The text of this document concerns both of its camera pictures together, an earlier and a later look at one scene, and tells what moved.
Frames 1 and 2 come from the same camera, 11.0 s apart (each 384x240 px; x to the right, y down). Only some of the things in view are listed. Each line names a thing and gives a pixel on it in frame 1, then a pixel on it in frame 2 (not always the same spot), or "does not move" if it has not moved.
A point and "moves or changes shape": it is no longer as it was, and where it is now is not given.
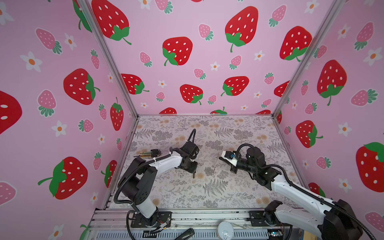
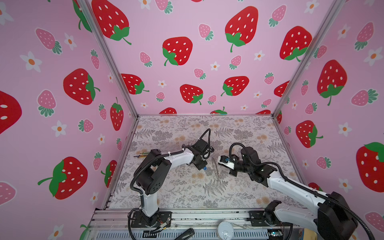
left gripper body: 191,165 to 201,163
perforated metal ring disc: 214,165 moves or changes shape
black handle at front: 187,235 does not move
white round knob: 225,231 does not move
